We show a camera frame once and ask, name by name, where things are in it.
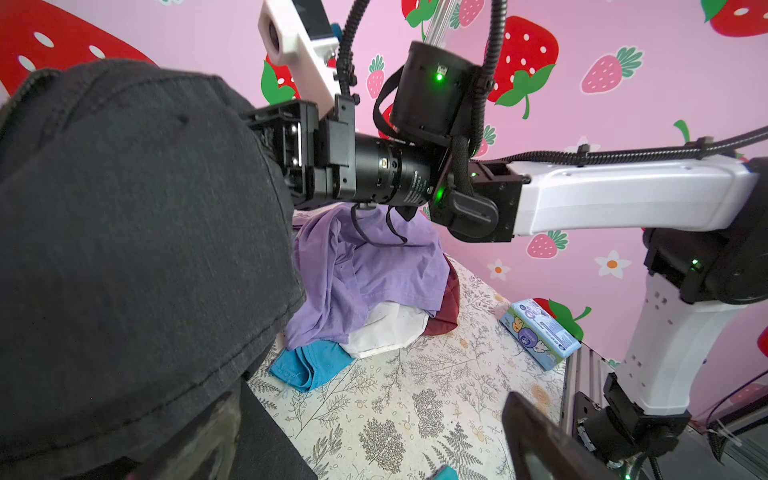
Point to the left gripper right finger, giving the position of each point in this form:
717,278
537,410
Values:
539,449

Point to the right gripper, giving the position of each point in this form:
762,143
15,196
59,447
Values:
315,154

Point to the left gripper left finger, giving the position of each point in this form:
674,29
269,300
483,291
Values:
203,449

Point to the dark grey cloth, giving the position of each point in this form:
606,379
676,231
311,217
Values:
146,268

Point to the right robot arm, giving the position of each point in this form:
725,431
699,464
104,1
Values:
704,212

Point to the purple cloth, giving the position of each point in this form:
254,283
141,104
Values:
350,262

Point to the teal cloth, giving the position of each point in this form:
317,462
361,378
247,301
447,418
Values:
310,367

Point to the maroon cloth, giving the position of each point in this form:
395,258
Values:
446,318

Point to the white cloth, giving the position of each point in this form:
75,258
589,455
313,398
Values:
389,326

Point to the teal plastic tool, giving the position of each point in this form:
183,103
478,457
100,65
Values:
445,472

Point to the blue wet wipes pack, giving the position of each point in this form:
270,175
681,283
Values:
547,330

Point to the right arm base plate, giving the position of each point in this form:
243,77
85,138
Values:
600,431

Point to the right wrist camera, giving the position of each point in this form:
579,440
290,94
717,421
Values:
289,44

